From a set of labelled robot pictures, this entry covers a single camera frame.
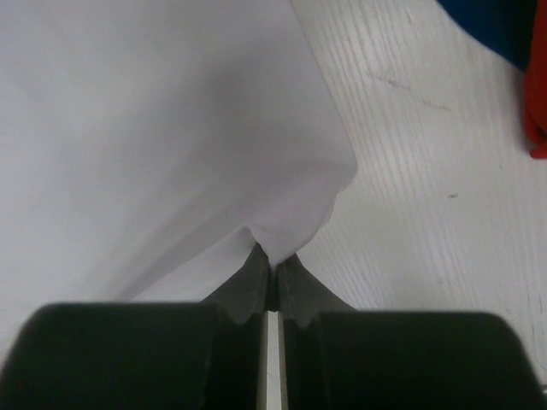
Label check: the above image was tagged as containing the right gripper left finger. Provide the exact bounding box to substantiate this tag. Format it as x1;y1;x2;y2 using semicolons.
1;247;270;409

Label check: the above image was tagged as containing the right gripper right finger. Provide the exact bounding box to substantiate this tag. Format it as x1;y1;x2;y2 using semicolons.
276;256;539;409

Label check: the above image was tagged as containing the white t shirt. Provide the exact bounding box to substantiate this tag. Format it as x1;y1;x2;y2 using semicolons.
1;1;356;353

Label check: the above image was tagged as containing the red t shirt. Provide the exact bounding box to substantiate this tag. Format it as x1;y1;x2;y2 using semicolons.
524;0;546;160

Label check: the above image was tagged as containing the blue t shirt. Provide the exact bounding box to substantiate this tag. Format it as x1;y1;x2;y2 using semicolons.
438;0;538;72

